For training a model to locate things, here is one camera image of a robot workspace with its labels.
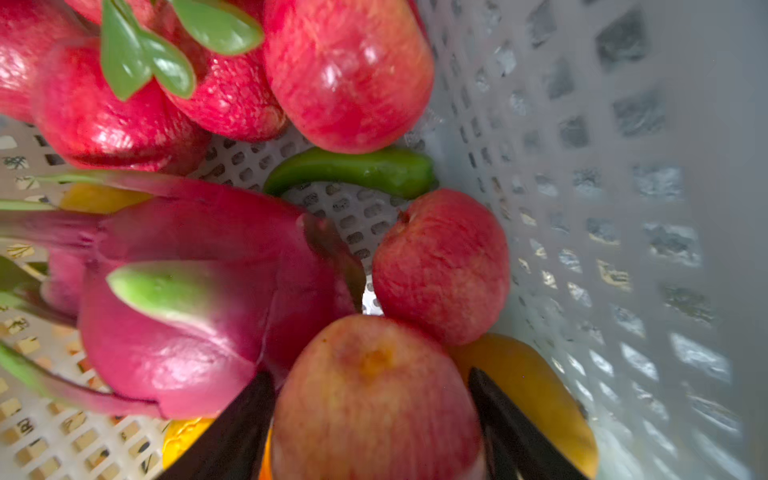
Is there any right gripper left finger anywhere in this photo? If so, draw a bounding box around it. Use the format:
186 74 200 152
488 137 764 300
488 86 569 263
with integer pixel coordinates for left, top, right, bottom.
159 371 276 480

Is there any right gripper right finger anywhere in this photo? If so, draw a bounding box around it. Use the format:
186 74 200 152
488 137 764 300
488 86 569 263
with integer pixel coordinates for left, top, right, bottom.
468 367 586 480

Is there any pink dragon fruit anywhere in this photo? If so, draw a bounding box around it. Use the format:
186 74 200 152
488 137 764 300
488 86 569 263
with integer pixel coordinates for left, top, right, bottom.
1 170 366 419

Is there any orange tangerine with leaves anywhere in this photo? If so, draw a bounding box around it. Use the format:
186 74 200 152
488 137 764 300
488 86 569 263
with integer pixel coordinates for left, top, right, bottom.
100 1 265 102

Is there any yellow bumpy lemon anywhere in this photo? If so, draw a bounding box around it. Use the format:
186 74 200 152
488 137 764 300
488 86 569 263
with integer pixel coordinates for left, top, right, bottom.
162 418 214 470

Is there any yellow orange mango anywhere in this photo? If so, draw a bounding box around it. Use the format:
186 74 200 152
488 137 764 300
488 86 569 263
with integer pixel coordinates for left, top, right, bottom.
447 333 599 479

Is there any red apple front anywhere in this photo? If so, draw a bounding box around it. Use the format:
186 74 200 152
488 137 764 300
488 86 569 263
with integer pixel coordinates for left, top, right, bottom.
270 315 486 479

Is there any red apple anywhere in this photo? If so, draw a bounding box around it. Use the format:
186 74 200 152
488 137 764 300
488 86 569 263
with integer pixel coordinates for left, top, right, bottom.
270 315 486 479
1 0 89 123
30 38 211 176
262 0 435 154

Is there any small yellow lemon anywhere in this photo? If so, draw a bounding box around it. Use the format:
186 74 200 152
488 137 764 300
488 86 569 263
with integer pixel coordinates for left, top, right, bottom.
58 183 152 214

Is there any green chili pepper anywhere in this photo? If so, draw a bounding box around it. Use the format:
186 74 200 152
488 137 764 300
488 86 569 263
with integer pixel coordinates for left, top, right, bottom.
262 146 437 200

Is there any white plastic fruit basket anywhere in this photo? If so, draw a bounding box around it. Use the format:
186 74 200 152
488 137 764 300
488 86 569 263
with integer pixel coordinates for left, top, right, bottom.
0 0 768 480

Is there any red apple middle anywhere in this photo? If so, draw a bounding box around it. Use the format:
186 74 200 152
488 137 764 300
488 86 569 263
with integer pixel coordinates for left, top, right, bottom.
30 38 211 176

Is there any red apple right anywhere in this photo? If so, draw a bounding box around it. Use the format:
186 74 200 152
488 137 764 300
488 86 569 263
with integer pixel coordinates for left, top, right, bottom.
262 0 435 154

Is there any red apple back left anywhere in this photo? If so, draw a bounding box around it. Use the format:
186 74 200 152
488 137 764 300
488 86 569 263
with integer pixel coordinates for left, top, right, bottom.
1 0 89 123

